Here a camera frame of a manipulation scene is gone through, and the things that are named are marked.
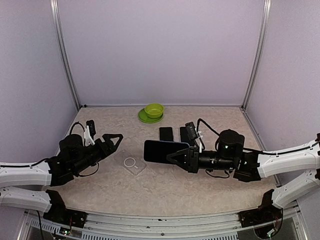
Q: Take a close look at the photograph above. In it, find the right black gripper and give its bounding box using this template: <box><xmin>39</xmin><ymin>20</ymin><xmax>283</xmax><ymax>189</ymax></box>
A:
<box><xmin>166</xmin><ymin>146</ymin><xmax>236</xmax><ymax>174</ymax></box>

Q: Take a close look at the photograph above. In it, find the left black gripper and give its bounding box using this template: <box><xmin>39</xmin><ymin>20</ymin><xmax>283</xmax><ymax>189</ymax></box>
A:
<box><xmin>72</xmin><ymin>133</ymin><xmax>123</xmax><ymax>174</ymax></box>

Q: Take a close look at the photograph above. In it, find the black phone blue edge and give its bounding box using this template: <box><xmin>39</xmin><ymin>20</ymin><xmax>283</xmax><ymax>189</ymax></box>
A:
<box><xmin>143</xmin><ymin>140</ymin><xmax>190</xmax><ymax>164</ymax></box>

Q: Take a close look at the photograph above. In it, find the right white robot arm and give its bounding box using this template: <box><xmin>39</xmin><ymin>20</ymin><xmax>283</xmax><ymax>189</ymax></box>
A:
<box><xmin>166</xmin><ymin>129</ymin><xmax>320</xmax><ymax>222</ymax></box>

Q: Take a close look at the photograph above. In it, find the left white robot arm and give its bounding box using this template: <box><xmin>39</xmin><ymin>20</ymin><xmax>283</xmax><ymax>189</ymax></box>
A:
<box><xmin>0</xmin><ymin>134</ymin><xmax>124</xmax><ymax>188</ymax></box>

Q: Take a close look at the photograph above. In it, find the green saucer plate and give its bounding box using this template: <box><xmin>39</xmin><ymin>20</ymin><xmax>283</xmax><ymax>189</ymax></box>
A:
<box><xmin>138</xmin><ymin>108</ymin><xmax>164</xmax><ymax>124</ymax></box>

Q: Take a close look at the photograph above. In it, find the green bowl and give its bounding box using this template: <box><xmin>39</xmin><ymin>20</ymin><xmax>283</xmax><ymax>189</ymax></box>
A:
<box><xmin>144</xmin><ymin>103</ymin><xmax>165</xmax><ymax>119</ymax></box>

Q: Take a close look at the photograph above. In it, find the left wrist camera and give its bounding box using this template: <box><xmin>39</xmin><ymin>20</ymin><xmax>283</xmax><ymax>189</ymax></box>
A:
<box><xmin>84</xmin><ymin>119</ymin><xmax>96</xmax><ymax>146</ymax></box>

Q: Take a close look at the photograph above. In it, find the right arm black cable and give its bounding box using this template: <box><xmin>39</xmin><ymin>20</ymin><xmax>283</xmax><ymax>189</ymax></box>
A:
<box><xmin>196</xmin><ymin>118</ymin><xmax>222</xmax><ymax>138</ymax></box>

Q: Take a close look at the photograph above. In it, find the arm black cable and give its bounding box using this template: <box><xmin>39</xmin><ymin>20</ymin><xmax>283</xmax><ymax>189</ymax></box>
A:
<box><xmin>196</xmin><ymin>118</ymin><xmax>222</xmax><ymax>138</ymax></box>
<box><xmin>69</xmin><ymin>121</ymin><xmax>87</xmax><ymax>136</ymax></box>

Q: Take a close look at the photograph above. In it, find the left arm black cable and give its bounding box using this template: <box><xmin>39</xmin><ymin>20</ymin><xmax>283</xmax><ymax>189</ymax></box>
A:
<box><xmin>69</xmin><ymin>121</ymin><xmax>87</xmax><ymax>136</ymax></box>

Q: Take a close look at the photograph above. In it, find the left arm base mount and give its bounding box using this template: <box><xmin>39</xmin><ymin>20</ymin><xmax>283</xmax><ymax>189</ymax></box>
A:
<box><xmin>43</xmin><ymin>190</ymin><xmax>88</xmax><ymax>229</ymax></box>

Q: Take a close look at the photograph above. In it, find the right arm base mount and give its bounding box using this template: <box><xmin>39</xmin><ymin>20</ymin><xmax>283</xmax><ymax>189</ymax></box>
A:
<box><xmin>238</xmin><ymin>189</ymin><xmax>283</xmax><ymax>228</ymax></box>

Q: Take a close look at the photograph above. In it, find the left aluminium frame post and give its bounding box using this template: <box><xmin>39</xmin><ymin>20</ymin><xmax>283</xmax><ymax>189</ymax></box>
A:
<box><xmin>50</xmin><ymin>0</ymin><xmax>82</xmax><ymax>111</ymax></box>

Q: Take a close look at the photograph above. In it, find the aluminium frame post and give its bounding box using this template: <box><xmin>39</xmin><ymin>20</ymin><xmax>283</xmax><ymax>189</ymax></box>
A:
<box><xmin>50</xmin><ymin>0</ymin><xmax>82</xmax><ymax>111</ymax></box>
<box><xmin>241</xmin><ymin>0</ymin><xmax>272</xmax><ymax>112</ymax></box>

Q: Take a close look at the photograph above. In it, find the right aluminium frame post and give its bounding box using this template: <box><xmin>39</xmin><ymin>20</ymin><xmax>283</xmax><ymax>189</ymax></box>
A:
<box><xmin>241</xmin><ymin>0</ymin><xmax>272</xmax><ymax>112</ymax></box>

